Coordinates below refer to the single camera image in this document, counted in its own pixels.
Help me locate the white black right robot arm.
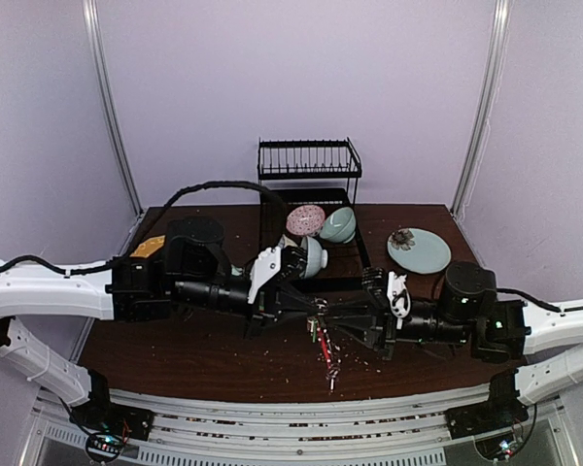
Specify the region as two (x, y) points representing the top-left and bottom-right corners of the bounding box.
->
(308, 262), (583, 429)

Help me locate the yellow dotted plate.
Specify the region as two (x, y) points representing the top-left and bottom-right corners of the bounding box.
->
(130, 235), (165, 258)

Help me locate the pink patterned bowl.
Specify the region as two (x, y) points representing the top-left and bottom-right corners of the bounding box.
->
(286, 204), (326, 236)

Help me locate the aluminium frame post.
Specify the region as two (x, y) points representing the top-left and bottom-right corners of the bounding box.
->
(451, 0), (512, 221)
(83, 0), (144, 216)

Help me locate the light blue flower plate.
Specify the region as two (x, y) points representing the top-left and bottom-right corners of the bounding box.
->
(387, 228), (452, 275)

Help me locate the left aluminium frame post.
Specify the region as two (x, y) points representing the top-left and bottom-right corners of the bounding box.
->
(83, 0), (144, 216)

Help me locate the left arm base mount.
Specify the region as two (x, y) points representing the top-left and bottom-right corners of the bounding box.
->
(67, 403), (154, 463)

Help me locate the right aluminium frame post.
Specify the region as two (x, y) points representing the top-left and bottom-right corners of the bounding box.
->
(451, 0), (512, 221)

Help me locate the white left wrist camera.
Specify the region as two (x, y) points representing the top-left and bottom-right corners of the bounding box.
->
(247, 247), (282, 304)

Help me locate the grey blue ribbed bowl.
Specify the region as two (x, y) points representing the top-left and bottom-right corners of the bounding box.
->
(300, 236), (328, 279)

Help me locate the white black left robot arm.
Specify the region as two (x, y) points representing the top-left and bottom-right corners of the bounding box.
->
(0, 216), (324, 431)

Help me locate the black wire dish rack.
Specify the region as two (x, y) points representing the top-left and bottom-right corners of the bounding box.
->
(257, 138), (371, 293)

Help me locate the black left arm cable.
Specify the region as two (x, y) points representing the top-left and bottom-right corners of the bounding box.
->
(0, 179), (289, 281)

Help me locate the green celadon bowl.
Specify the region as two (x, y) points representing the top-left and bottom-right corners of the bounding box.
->
(319, 207), (357, 244)

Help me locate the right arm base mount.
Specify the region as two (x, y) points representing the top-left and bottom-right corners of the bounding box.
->
(444, 401), (537, 463)

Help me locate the large grey red keyring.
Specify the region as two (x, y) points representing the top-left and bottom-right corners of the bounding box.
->
(312, 298), (341, 393)

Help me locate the green tag key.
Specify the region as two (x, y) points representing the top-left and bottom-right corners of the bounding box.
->
(307, 316), (319, 343)

